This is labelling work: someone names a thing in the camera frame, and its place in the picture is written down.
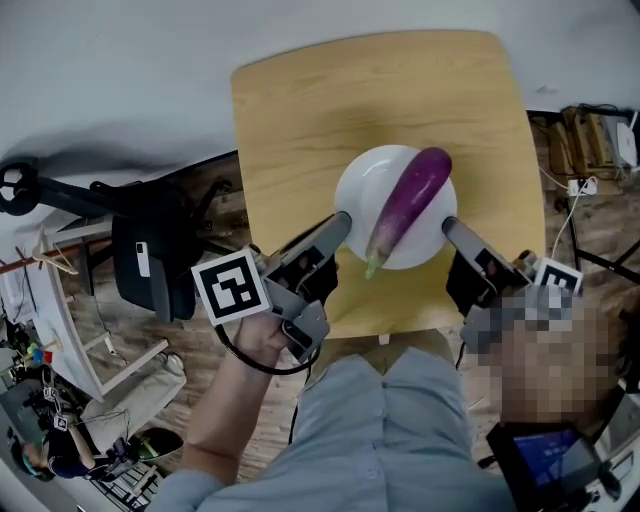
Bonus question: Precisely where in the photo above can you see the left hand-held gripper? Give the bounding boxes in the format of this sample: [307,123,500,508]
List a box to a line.
[191,210,353,364]

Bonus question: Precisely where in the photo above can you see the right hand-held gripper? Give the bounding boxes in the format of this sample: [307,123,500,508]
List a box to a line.
[442,215,585,351]

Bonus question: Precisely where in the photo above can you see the white round plate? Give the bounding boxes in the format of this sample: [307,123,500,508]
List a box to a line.
[333,144,458,271]

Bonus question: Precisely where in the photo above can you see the purple eggplant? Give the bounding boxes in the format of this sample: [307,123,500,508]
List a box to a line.
[364,146,454,280]

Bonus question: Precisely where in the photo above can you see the person's left forearm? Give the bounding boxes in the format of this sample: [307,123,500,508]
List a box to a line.
[179,349,301,486]

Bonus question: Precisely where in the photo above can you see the person's right forearm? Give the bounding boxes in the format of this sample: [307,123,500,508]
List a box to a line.
[499,319,616,426]

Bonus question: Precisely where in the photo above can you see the person's left hand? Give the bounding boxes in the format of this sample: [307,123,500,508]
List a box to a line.
[234,309,290,366]

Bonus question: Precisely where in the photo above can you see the khaki trousers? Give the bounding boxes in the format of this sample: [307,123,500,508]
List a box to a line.
[304,329,456,376]

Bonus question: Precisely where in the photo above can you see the cardboard boxes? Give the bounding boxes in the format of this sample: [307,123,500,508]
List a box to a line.
[547,105,626,181]

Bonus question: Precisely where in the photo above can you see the black office chair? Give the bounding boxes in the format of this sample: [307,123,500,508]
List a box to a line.
[0,157,236,324]

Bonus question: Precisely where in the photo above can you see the light blue shirt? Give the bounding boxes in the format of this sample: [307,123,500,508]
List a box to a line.
[149,347,516,512]

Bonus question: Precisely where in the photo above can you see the white router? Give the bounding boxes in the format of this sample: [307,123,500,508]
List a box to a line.
[615,112,640,169]

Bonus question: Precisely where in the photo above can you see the black tablet device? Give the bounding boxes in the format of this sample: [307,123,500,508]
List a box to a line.
[485,421,621,512]

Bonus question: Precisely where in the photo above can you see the wooden coat rack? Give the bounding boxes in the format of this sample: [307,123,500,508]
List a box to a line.
[0,238,114,276]

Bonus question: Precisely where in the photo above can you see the white desk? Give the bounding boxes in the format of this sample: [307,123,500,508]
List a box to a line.
[0,219,171,404]

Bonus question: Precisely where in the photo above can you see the white cable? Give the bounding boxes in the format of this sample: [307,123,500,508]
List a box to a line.
[552,175,599,261]

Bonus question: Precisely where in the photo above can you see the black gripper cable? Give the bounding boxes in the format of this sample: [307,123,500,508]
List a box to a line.
[214,324,321,376]

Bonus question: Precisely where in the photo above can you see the black metal frame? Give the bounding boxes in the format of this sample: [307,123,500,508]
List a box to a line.
[564,197,640,286]

